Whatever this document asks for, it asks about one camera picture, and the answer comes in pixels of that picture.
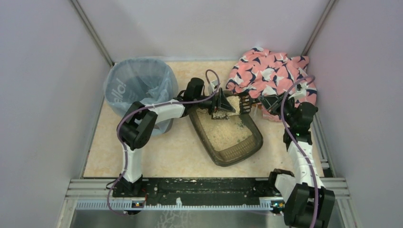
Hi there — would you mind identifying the pink patterned cloth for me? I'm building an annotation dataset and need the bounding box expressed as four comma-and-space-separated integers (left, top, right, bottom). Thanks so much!
226, 47, 317, 123

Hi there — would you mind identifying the black litter scoop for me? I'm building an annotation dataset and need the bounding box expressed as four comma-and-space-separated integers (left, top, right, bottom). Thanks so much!
211, 95, 259, 120

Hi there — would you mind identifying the brown litter box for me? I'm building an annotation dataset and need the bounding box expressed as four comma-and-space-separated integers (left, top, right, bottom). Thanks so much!
189, 108, 263, 167

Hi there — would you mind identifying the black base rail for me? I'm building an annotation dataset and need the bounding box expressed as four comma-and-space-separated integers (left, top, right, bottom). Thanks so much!
67, 178, 350, 211

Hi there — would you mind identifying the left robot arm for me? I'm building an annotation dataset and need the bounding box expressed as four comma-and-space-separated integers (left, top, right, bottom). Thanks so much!
111, 77, 239, 197

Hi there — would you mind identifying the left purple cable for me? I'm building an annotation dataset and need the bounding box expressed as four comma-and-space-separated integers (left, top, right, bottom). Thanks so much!
106, 69, 221, 217

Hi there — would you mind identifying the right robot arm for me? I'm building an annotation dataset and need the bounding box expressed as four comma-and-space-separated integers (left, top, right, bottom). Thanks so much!
257, 94, 336, 228

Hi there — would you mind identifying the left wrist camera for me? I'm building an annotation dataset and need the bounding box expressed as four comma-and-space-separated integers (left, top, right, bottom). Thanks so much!
207, 80, 220, 95

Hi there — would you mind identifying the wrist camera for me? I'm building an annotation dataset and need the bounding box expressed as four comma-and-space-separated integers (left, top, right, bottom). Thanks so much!
207, 80, 220, 95
292, 82, 308, 100

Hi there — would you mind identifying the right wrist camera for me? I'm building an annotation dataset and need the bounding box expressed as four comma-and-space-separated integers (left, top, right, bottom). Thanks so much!
292, 82, 308, 100

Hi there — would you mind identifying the blue-lined trash bin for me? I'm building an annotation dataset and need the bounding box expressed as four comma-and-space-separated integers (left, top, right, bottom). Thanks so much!
103, 57, 179, 118

